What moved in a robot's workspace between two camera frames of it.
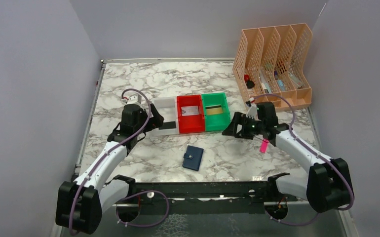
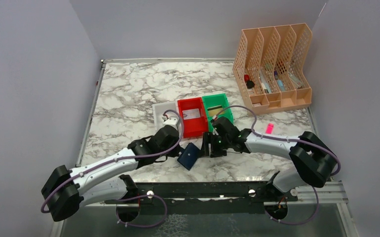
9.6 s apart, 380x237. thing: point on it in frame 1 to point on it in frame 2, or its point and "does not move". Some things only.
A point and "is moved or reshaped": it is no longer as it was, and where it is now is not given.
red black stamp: (249, 84) does not move
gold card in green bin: (213, 109) does not move
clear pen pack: (264, 82) does not move
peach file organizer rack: (271, 64) does not move
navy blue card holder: (192, 158) is moved or reshaped
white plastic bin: (167, 107) is moved or reshaped
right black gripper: (239, 118) to (209, 137)
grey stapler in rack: (297, 82) does not move
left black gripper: (156, 121) to (175, 152)
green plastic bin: (217, 121) does not move
